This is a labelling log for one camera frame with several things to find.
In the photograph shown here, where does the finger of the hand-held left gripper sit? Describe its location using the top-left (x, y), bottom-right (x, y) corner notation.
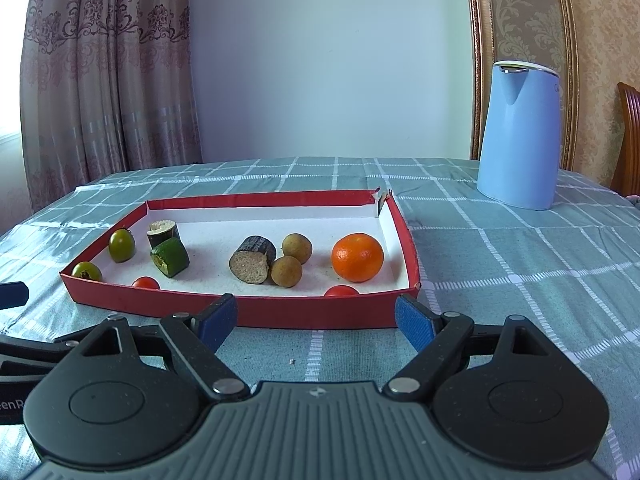
top-left (0, 282), bottom-right (30, 312)
top-left (0, 329), bottom-right (98, 378)

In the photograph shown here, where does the green tomato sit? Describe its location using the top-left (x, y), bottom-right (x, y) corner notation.
top-left (108, 228), bottom-right (137, 264)

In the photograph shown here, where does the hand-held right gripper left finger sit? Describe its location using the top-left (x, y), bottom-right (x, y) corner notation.
top-left (82, 293), bottom-right (251, 402)

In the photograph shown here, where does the green cucumber piece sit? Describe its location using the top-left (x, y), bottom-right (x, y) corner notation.
top-left (150, 237), bottom-right (191, 279)

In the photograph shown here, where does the dark eggplant piece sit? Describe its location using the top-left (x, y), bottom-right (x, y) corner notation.
top-left (146, 220), bottom-right (181, 249)
top-left (229, 235), bottom-right (278, 286)

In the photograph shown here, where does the green jujube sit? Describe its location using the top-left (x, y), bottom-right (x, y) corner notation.
top-left (71, 261), bottom-right (103, 282)

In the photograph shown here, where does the red shallow cardboard box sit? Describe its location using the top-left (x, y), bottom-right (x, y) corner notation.
top-left (59, 189), bottom-right (421, 330)

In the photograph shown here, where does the orange mandarin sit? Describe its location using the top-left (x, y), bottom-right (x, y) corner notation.
top-left (331, 232), bottom-right (385, 283)

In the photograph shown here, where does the blue electric kettle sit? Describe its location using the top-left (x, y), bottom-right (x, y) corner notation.
top-left (476, 60), bottom-right (561, 211)

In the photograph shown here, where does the gold framed wallpaper panel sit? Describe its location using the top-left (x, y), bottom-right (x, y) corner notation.
top-left (462, 0), bottom-right (640, 196)

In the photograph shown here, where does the green checked tablecloth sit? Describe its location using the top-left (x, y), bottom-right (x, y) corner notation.
top-left (0, 156), bottom-right (640, 480)

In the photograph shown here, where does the pink patterned curtain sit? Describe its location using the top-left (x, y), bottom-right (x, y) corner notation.
top-left (0, 0), bottom-right (203, 236)

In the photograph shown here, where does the wooden chair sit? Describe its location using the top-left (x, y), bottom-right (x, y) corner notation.
top-left (611, 81), bottom-right (640, 198)

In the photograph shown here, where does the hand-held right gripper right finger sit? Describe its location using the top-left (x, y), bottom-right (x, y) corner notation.
top-left (382, 294), bottom-right (553, 403)

